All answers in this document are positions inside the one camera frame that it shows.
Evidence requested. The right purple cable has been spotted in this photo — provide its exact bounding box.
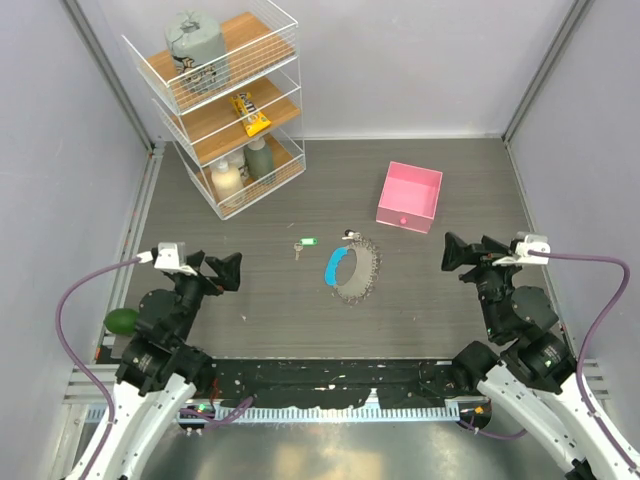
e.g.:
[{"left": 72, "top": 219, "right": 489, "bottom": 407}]
[{"left": 528, "top": 251, "right": 640, "bottom": 474}]

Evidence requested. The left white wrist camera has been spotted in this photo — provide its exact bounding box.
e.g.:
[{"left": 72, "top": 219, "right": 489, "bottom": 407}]
[{"left": 135, "top": 242, "right": 197, "bottom": 276}]

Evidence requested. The white wire shelf rack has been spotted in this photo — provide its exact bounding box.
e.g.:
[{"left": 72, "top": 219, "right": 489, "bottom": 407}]
[{"left": 127, "top": 1, "right": 306, "bottom": 220}]

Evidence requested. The grey wrapped paper roll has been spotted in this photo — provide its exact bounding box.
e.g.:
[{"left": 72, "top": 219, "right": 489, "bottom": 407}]
[{"left": 165, "top": 10, "right": 230, "bottom": 94}]

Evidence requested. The black-headed key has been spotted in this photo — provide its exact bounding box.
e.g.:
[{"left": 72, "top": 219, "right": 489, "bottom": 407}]
[{"left": 342, "top": 229, "right": 361, "bottom": 241}]

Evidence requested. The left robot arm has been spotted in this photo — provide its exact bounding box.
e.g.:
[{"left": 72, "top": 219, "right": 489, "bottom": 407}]
[{"left": 55, "top": 242, "right": 242, "bottom": 479}]

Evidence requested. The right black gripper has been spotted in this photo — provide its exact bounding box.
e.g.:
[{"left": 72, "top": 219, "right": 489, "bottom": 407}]
[{"left": 440, "top": 231, "right": 524, "bottom": 337}]

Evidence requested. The key with green tag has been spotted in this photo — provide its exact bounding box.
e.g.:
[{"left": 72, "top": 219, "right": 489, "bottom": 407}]
[{"left": 293, "top": 237, "right": 318, "bottom": 261}]

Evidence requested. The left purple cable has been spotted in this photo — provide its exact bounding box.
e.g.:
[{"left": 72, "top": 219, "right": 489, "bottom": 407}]
[{"left": 54, "top": 256, "right": 142, "bottom": 480}]

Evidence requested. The pink open drawer box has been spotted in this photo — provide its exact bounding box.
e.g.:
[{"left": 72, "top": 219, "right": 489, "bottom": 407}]
[{"left": 376, "top": 161, "right": 443, "bottom": 234}]

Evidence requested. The cream pump bottle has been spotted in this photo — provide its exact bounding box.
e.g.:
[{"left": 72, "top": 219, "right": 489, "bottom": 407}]
[{"left": 210, "top": 159, "right": 244, "bottom": 207}]

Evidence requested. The green pump bottle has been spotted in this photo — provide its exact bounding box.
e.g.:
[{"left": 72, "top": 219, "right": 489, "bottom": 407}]
[{"left": 244, "top": 137, "right": 275, "bottom": 184}]

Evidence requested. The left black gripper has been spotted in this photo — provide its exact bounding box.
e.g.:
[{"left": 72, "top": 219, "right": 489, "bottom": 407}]
[{"left": 171, "top": 250, "right": 240, "bottom": 342}]

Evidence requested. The yellow candy bag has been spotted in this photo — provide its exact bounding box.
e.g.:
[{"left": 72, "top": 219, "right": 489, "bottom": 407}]
[{"left": 230, "top": 92, "right": 271, "bottom": 138}]

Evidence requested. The purple cable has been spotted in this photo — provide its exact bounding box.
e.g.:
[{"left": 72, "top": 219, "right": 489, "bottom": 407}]
[
  {"left": 54, "top": 256, "right": 142, "bottom": 480},
  {"left": 528, "top": 251, "right": 640, "bottom": 474}
]

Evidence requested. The patterned jar on shelf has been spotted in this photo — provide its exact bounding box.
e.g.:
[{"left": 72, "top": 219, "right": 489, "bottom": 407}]
[{"left": 223, "top": 149, "right": 250, "bottom": 184}]

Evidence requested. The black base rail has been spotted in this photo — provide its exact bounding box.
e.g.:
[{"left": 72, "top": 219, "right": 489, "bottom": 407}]
[{"left": 114, "top": 345, "right": 575, "bottom": 409}]

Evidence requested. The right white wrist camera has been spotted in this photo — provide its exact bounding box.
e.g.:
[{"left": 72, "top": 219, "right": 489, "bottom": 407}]
[{"left": 492, "top": 232, "right": 551, "bottom": 266}]

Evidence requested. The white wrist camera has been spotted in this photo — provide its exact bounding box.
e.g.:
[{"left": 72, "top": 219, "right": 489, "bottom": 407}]
[
  {"left": 492, "top": 232, "right": 551, "bottom": 266},
  {"left": 135, "top": 242, "right": 197, "bottom": 276}
]

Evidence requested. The green avocado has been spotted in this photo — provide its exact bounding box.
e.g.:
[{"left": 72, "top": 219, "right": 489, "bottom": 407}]
[{"left": 103, "top": 308, "right": 139, "bottom": 336}]

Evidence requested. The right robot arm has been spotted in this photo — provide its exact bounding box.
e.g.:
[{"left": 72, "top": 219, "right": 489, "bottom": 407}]
[{"left": 441, "top": 232, "right": 639, "bottom": 479}]

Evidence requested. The white slotted cable duct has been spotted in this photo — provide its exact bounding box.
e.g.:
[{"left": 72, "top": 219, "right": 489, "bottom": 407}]
[{"left": 85, "top": 399, "right": 460, "bottom": 425}]

